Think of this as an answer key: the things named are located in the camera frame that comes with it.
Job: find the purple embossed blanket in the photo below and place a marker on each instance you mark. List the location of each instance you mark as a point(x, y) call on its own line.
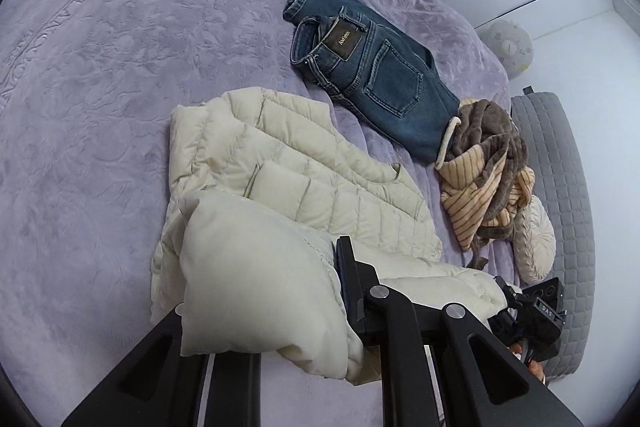
point(125, 32)

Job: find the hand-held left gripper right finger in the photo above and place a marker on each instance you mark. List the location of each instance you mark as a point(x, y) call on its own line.
point(395, 357)

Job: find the striped brown fleece robe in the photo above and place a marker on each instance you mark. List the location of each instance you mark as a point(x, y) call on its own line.
point(490, 142)

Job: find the person's right hand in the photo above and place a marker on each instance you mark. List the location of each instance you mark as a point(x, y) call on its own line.
point(537, 368)

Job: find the grey quilted headboard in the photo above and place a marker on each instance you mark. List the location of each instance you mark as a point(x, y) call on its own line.
point(565, 167)

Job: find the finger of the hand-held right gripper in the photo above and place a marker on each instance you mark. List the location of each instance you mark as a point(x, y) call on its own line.
point(504, 319)

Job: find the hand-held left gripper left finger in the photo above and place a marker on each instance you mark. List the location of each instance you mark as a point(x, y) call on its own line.
point(220, 387)

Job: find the cream puffer jacket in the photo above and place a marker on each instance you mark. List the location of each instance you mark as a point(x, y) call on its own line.
point(300, 187)

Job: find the blue denim jeans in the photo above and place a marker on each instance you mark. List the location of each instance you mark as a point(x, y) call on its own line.
point(390, 77)

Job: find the round white floral cushion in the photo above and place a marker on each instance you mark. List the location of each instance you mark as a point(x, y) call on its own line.
point(510, 44)

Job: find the round cream pleated pillow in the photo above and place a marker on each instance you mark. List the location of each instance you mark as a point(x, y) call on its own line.
point(537, 237)

